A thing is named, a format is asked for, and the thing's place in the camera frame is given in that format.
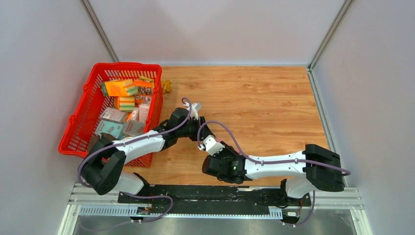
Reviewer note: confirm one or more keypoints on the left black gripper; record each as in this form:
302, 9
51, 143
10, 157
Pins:
193, 120

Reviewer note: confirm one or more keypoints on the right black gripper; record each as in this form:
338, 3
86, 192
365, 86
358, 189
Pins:
227, 150

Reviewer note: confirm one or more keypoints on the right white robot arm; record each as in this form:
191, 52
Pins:
314, 168

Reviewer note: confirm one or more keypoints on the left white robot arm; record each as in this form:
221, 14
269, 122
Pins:
102, 169

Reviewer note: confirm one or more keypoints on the yellow banana toy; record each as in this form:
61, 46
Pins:
166, 86

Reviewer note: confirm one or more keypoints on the teal snack packet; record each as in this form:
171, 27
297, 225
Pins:
108, 127

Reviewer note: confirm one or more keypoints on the orange green sponge pack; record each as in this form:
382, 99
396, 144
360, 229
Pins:
114, 88

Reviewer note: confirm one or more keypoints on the brown crumpled packet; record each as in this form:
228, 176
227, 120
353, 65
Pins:
94, 142

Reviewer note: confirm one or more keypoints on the red plastic basket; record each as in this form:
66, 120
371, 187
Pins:
83, 123

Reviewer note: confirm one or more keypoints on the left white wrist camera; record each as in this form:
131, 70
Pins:
193, 109

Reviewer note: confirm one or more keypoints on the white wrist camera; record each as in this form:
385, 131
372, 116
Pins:
193, 109
211, 145

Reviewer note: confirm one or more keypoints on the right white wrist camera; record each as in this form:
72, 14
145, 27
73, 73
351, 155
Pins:
211, 145

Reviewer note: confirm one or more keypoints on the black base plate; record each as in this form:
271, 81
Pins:
223, 200

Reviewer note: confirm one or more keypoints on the aluminium frame rail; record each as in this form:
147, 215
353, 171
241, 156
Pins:
93, 204

